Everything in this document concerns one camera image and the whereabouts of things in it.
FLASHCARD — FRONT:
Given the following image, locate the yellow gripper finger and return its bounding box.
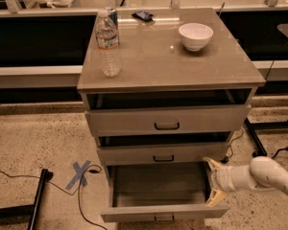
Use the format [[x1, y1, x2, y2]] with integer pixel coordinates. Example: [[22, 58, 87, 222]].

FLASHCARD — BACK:
[[203, 157, 222, 171], [205, 189, 227, 207]]

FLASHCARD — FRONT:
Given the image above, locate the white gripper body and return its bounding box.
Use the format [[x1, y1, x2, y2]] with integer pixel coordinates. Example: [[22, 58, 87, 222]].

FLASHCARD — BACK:
[[211, 166, 256, 192]]

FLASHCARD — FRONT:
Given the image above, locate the grey bottom drawer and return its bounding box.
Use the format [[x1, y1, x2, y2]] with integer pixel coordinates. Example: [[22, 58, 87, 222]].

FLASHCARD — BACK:
[[101, 162, 228, 223]]

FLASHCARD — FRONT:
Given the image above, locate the grey drawer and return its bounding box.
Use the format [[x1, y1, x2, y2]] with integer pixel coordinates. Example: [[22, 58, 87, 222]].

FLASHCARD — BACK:
[[101, 162, 228, 223], [97, 131, 231, 166], [85, 104, 251, 137]]

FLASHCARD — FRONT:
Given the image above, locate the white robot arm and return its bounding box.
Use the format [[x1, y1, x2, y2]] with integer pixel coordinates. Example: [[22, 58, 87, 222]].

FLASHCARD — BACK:
[[204, 156, 288, 207]]

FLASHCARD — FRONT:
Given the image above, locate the grey top drawer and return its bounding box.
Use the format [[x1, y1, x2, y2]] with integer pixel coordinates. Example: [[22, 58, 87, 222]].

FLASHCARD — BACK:
[[85, 104, 251, 137]]

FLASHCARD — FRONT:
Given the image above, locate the grey drawer cabinet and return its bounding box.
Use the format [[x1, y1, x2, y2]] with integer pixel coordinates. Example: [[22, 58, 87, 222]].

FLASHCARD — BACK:
[[76, 7, 267, 177]]

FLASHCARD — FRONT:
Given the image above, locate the grey middle drawer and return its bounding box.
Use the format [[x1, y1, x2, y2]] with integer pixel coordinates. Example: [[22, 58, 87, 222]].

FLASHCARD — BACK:
[[97, 131, 231, 166]]

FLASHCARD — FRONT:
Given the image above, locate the black stand leg right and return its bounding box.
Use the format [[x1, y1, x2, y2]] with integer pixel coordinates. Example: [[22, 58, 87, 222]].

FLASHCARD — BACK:
[[244, 119, 267, 157]]

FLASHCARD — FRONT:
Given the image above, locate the black stand leg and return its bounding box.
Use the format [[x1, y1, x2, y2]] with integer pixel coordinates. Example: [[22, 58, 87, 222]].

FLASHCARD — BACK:
[[244, 119, 267, 157], [0, 169, 53, 230]]

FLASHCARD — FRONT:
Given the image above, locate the white ceramic bowl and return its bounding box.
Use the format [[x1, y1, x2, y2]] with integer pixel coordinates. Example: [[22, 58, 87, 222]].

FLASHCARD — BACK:
[[179, 23, 213, 52]]

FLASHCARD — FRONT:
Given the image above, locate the blue tape cross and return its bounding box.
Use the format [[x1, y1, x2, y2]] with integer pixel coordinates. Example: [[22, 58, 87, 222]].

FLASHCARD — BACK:
[[65, 160, 90, 190]]

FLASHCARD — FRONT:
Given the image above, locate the dark blue snack packet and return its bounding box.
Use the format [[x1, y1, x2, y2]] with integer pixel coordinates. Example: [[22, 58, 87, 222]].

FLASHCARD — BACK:
[[132, 11, 153, 22]]

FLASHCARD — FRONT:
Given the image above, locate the clear plastic water bottle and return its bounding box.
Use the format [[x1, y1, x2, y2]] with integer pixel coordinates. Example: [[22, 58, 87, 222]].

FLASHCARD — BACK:
[[94, 10, 121, 77]]

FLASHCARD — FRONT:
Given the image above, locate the soda can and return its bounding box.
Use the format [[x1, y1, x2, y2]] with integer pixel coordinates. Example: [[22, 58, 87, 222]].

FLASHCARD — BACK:
[[106, 7, 118, 26]]

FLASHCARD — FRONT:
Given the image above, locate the black stand leg left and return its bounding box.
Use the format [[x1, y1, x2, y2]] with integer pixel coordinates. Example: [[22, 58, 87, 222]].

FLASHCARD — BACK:
[[0, 169, 53, 230]]

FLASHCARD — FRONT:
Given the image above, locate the black floor cable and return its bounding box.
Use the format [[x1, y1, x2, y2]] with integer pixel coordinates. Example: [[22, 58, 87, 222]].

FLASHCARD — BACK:
[[0, 162, 108, 230]]

